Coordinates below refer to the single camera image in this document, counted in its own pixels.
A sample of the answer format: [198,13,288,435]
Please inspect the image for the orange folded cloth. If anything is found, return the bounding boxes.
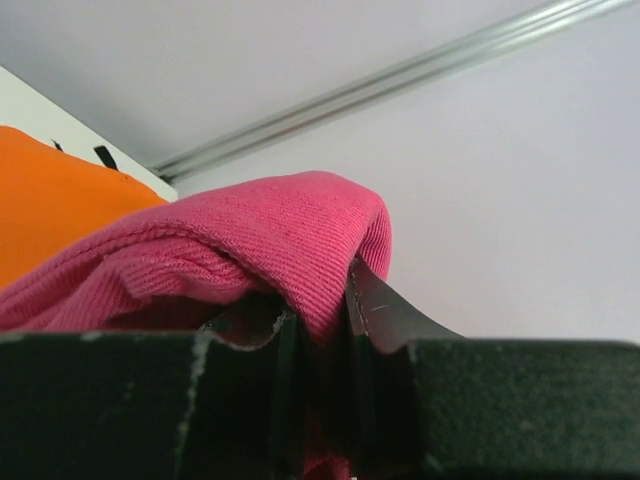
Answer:
[1,126,166,288]

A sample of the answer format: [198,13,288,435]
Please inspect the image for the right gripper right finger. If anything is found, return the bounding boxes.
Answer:
[345,258,639,479]

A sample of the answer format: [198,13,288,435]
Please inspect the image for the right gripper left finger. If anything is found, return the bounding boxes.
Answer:
[1,296,304,479]

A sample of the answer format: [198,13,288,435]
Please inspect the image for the pink trousers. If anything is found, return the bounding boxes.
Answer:
[1,172,391,479]

